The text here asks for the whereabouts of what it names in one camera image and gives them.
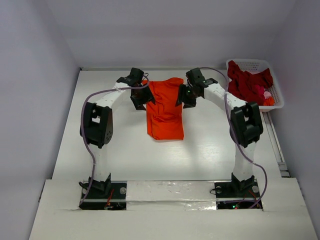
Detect pink cloth in basket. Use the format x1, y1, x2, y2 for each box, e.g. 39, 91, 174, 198
255, 85, 272, 99

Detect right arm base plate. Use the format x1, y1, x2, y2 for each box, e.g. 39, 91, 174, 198
210, 180, 260, 210

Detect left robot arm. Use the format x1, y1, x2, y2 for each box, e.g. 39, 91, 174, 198
79, 67, 156, 198

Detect orange t shirt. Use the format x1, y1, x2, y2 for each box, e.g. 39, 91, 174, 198
146, 77, 184, 141

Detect small orange cloth in basket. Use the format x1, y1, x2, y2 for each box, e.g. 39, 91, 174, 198
263, 96, 275, 107

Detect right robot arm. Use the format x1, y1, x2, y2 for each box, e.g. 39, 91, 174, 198
175, 67, 263, 196

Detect dark red t shirt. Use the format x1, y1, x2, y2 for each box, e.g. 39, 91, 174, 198
227, 60, 274, 106

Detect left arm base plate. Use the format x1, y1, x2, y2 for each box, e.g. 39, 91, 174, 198
79, 181, 127, 211

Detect white plastic basket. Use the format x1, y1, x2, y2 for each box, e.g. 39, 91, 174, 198
226, 58, 284, 112

